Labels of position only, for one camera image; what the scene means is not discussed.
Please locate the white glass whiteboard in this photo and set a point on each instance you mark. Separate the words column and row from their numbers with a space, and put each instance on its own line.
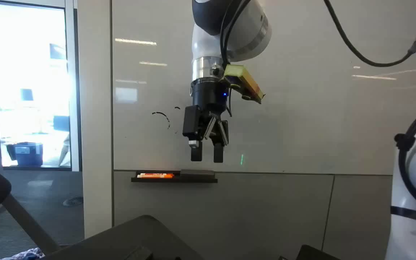
column 313, row 120

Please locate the background office chair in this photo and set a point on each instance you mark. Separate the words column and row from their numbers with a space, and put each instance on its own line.
column 62, row 126

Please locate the yellow wrist camera mount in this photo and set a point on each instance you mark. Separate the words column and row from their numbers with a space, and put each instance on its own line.
column 248, row 81

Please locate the black office chair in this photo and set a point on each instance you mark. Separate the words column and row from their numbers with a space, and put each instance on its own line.
column 135, row 235

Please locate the blue storage bin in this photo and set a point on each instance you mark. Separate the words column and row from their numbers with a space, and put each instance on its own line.
column 24, row 154

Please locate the orange marker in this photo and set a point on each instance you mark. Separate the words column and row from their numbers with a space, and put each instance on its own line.
column 157, row 175

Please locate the black whiteboard tray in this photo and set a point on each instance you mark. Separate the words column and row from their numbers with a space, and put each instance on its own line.
column 197, row 176

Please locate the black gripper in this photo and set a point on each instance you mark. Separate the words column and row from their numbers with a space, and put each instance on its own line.
column 208, row 95

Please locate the dark angular object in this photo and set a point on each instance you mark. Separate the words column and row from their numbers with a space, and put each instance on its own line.
column 313, row 254

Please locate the blue white patterned cloth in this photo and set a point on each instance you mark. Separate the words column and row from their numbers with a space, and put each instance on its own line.
column 24, row 254

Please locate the round floor outlet cover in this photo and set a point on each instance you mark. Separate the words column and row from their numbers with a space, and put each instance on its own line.
column 72, row 201

